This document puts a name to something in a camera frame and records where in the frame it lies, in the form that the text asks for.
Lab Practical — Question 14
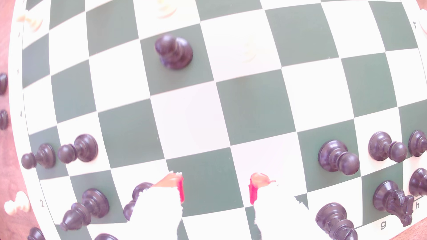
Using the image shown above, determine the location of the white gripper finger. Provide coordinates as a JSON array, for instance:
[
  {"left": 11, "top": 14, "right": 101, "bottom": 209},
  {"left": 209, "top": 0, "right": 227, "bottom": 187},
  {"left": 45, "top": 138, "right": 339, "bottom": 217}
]
[
  {"left": 128, "top": 172, "right": 185, "bottom": 240},
  {"left": 248, "top": 172, "right": 327, "bottom": 240}
]

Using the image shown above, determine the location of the white pawn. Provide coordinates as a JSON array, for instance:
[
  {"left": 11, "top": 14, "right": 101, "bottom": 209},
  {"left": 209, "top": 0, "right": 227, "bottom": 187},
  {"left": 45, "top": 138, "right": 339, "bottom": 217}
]
[
  {"left": 4, "top": 191, "right": 31, "bottom": 215},
  {"left": 238, "top": 38, "right": 259, "bottom": 64},
  {"left": 155, "top": 0, "right": 177, "bottom": 19},
  {"left": 17, "top": 12, "right": 44, "bottom": 32}
]

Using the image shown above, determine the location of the green and cream chess mat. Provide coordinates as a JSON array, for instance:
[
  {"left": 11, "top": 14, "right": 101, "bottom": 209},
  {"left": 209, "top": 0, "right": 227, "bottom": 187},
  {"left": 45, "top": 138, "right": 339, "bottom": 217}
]
[{"left": 8, "top": 0, "right": 427, "bottom": 240}]

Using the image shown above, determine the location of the large black chess piece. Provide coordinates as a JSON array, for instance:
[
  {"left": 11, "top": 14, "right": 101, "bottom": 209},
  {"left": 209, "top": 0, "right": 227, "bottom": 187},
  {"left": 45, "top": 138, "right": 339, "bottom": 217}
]
[{"left": 27, "top": 227, "right": 45, "bottom": 240}]

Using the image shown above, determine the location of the black bishop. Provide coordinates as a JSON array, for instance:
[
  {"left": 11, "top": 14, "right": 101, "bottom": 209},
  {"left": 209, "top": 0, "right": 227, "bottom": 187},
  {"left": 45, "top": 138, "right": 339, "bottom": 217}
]
[{"left": 315, "top": 202, "right": 359, "bottom": 240}]

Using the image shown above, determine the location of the black pawn row b right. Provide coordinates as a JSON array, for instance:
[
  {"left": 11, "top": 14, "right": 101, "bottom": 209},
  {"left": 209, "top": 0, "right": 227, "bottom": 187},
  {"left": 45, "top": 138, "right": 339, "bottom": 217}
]
[{"left": 60, "top": 188, "right": 110, "bottom": 231}]

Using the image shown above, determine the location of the black knight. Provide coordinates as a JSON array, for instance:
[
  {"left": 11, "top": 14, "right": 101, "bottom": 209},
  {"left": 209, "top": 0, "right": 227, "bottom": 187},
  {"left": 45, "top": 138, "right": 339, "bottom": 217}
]
[{"left": 373, "top": 180, "right": 415, "bottom": 227}]

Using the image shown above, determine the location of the black rook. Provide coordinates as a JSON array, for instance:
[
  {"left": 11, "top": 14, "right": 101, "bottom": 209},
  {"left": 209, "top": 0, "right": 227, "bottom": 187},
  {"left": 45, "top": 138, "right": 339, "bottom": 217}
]
[{"left": 409, "top": 168, "right": 427, "bottom": 197}]

